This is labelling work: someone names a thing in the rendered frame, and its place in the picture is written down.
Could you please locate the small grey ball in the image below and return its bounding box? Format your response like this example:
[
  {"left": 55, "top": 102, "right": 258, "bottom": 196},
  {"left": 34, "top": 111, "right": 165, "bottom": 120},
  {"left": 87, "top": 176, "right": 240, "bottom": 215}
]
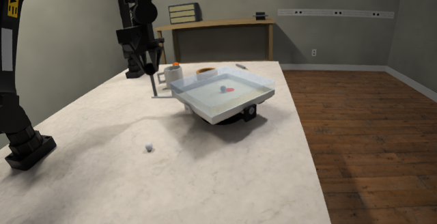
[{"left": 145, "top": 143, "right": 153, "bottom": 150}]

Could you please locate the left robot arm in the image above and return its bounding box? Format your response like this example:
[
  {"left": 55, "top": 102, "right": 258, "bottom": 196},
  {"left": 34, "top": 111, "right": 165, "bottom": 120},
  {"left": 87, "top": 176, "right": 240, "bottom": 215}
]
[{"left": 116, "top": 0, "right": 158, "bottom": 76}]

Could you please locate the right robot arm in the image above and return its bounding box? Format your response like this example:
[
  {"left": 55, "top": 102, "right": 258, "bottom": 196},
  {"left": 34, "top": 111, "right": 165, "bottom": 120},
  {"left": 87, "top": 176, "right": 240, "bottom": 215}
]
[{"left": 0, "top": 0, "right": 55, "bottom": 166}]

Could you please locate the grey mug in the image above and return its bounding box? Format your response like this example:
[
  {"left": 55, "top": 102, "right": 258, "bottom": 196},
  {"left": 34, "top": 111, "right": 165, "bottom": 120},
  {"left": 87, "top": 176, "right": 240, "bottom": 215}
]
[{"left": 156, "top": 65, "right": 183, "bottom": 89}]

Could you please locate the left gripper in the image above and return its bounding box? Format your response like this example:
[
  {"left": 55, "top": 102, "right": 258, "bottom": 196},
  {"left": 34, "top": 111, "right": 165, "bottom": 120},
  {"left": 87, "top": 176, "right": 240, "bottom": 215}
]
[{"left": 130, "top": 38, "right": 165, "bottom": 72}]

